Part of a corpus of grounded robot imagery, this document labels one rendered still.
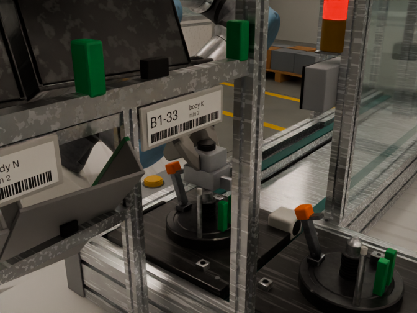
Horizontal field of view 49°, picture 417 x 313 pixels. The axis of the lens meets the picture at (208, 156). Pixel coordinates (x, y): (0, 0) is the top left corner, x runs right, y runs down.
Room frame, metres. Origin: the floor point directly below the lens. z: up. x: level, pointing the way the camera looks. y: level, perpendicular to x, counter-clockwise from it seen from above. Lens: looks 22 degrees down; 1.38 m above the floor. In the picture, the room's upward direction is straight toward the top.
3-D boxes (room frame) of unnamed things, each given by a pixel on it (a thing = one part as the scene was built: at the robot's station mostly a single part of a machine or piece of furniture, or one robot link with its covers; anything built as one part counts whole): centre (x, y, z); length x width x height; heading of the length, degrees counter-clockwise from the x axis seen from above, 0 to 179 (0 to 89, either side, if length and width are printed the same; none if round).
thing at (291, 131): (1.00, -0.05, 0.91); 0.89 x 0.06 x 0.11; 141
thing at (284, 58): (6.49, -1.24, 0.20); 1.20 x 0.80 x 0.41; 43
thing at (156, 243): (0.69, 0.00, 0.96); 0.24 x 0.24 x 0.02; 51
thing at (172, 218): (0.69, 0.00, 0.98); 0.14 x 0.14 x 0.02
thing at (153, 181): (0.89, 0.12, 0.96); 0.04 x 0.04 x 0.02
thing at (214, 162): (0.68, 0.00, 1.09); 0.08 x 0.04 x 0.07; 51
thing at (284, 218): (0.70, -0.13, 0.97); 0.05 x 0.05 x 0.04; 51
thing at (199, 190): (0.62, 0.01, 1.03); 0.01 x 0.01 x 0.08
